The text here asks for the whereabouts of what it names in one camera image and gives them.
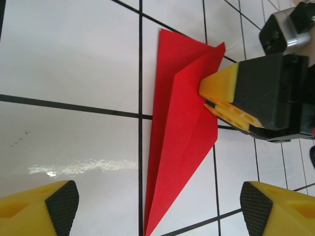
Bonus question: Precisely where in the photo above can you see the red cloth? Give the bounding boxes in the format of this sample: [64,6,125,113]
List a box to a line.
[144,28,226,236]

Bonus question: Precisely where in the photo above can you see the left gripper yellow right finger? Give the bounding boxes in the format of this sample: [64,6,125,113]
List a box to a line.
[240,181,315,236]

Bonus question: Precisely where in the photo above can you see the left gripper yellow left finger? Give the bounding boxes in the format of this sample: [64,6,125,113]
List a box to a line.
[0,180,80,236]

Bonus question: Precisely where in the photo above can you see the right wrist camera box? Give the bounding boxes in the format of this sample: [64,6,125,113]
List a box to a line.
[258,6,311,55]

